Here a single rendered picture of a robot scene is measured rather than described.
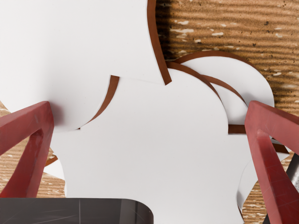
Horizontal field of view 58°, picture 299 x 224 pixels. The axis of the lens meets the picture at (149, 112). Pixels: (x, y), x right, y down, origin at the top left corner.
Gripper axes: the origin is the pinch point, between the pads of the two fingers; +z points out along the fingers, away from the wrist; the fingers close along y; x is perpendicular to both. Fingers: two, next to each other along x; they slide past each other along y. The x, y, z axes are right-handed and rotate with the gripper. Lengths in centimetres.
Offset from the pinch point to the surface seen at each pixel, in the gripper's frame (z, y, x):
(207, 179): 0.8, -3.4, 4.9
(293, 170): 9.0, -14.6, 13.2
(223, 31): 7.3, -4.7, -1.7
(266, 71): 7.1, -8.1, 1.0
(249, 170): 1.8, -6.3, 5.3
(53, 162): 6.0, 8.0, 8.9
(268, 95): 3.1, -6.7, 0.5
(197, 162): 0.9, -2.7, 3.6
